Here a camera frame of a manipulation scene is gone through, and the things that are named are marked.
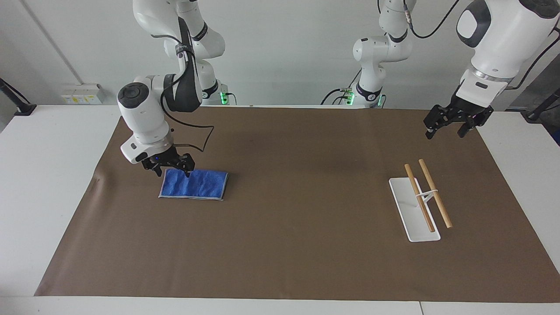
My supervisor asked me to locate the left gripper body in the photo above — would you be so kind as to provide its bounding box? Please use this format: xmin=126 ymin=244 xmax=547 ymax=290
xmin=446 ymin=94 xmax=495 ymax=122

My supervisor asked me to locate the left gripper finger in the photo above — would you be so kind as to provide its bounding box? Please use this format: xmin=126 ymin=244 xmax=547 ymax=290
xmin=457 ymin=109 xmax=494 ymax=139
xmin=423 ymin=104 xmax=461 ymax=140

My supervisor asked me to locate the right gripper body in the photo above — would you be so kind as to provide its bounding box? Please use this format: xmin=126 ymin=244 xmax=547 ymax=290
xmin=141 ymin=146 xmax=181 ymax=172

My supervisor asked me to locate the blue towel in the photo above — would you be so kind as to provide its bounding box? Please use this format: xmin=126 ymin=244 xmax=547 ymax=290
xmin=158 ymin=168 xmax=230 ymax=202

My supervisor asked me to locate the black stand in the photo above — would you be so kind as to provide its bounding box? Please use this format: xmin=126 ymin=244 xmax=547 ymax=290
xmin=520 ymin=87 xmax=560 ymax=123
xmin=0 ymin=77 xmax=37 ymax=117

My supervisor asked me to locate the white rack with wooden bars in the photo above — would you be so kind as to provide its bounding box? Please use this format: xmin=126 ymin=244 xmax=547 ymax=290
xmin=388 ymin=158 xmax=454 ymax=243

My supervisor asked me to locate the black cable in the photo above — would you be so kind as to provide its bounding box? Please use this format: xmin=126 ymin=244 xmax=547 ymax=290
xmin=159 ymin=73 xmax=215 ymax=154
xmin=320 ymin=69 xmax=364 ymax=106
xmin=506 ymin=34 xmax=560 ymax=91
xmin=402 ymin=0 xmax=462 ymax=40

